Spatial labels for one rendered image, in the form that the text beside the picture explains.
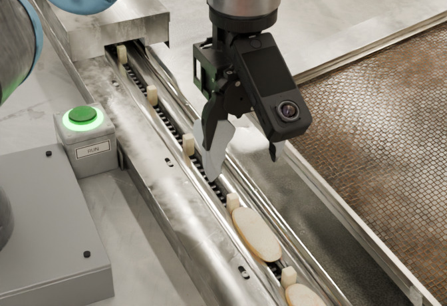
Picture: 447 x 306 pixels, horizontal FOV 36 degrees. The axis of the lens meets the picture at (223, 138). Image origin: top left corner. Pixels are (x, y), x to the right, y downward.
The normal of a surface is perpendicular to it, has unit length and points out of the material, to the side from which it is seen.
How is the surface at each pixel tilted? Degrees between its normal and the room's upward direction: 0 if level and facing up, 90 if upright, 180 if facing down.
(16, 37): 74
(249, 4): 90
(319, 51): 10
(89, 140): 90
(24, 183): 1
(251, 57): 29
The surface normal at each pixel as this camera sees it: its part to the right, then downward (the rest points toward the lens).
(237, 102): 0.45, 0.54
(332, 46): -0.14, -0.74
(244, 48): 0.20, -0.43
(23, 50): 0.97, 0.00
